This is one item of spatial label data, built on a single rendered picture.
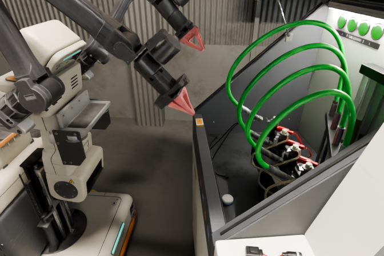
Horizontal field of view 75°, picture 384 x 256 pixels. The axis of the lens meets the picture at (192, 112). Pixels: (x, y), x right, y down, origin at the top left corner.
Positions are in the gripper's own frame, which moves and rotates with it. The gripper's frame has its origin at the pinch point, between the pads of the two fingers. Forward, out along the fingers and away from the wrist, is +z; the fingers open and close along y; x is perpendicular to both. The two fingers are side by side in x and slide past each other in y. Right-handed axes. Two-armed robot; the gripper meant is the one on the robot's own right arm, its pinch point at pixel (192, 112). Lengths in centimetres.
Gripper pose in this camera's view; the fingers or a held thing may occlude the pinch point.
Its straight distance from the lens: 68.9
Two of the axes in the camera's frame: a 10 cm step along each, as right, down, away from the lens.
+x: 1.8, -4.8, 8.6
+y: 7.2, -5.4, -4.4
